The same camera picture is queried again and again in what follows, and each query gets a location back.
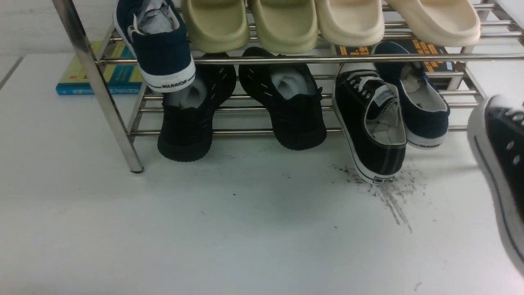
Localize black canvas sneaker white sole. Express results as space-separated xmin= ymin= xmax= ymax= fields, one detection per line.
xmin=332 ymin=62 xmax=407 ymax=185

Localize black canvas sneaker white laces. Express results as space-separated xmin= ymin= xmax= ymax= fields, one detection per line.
xmin=467 ymin=95 xmax=524 ymax=273

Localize stainless steel shoe rack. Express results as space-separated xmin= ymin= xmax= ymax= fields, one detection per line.
xmin=53 ymin=0 xmax=523 ymax=174

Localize black knit sneaker right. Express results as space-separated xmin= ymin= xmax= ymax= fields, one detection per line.
xmin=238 ymin=63 xmax=327 ymax=151

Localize black knit sneaker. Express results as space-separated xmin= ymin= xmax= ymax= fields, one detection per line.
xmin=238 ymin=63 xmax=327 ymax=151
xmin=157 ymin=64 xmax=237 ymax=162

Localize black knit sneaker left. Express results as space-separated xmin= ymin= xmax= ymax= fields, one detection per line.
xmin=157 ymin=64 xmax=237 ymax=162

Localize olive green slipper right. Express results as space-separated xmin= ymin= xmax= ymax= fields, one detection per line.
xmin=247 ymin=0 xmax=318 ymax=54

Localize olive green slipper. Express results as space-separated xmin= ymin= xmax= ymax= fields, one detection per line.
xmin=247 ymin=0 xmax=318 ymax=54
xmin=181 ymin=0 xmax=251 ymax=53

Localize olive green slipper left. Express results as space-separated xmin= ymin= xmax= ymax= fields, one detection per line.
xmin=181 ymin=0 xmax=251 ymax=53

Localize cream slipper left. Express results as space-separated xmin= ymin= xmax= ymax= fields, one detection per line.
xmin=315 ymin=0 xmax=385 ymax=47

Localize cream slipper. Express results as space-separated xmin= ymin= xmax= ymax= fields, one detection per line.
xmin=386 ymin=0 xmax=481 ymax=47
xmin=315 ymin=0 xmax=385 ymax=47

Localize navy Warrior sneaker upper shelf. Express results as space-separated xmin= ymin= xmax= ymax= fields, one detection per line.
xmin=113 ymin=0 xmax=196 ymax=93

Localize navy warrior sneaker shelf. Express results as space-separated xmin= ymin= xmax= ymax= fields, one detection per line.
xmin=374 ymin=61 xmax=450 ymax=150
xmin=113 ymin=0 xmax=196 ymax=93

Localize navy Warrior sneaker lower shelf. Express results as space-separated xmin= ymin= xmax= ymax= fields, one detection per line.
xmin=374 ymin=61 xmax=450 ymax=150

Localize teal yellow book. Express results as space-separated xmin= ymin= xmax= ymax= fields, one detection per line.
xmin=55 ymin=43 xmax=143 ymax=95

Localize black orange book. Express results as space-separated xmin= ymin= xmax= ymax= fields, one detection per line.
xmin=330 ymin=39 xmax=454 ymax=90

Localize cream slipper right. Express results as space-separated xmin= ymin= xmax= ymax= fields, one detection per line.
xmin=386 ymin=0 xmax=481 ymax=47

